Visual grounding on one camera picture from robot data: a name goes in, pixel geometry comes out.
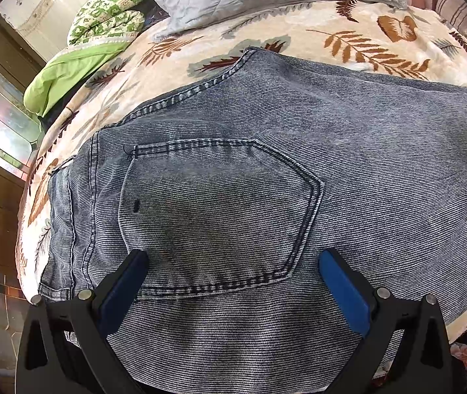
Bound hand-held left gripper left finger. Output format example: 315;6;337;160
15;249;150;394

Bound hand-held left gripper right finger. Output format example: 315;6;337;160
319;249;452;394

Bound grey-blue denim pants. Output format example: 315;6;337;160
38;47;467;386

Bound leaf print blanket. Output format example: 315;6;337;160
18;0;467;378

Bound green patterned quilt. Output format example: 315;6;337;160
23;0;152;118

